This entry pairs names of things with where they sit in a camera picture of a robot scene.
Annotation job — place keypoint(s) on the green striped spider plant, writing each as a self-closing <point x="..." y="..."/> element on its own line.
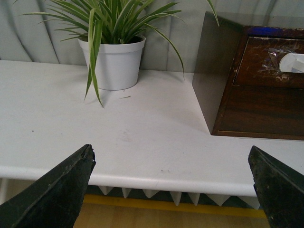
<point x="107" y="22"/>

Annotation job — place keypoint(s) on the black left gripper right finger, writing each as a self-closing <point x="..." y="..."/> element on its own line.
<point x="279" y="189"/>

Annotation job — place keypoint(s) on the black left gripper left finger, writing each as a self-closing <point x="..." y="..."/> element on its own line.
<point x="55" y="199"/>

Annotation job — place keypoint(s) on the white plant pot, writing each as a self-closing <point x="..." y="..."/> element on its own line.
<point x="117" y="65"/>

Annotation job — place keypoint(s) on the dark wooden drawer cabinet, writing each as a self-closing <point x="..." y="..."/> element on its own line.
<point x="245" y="111"/>

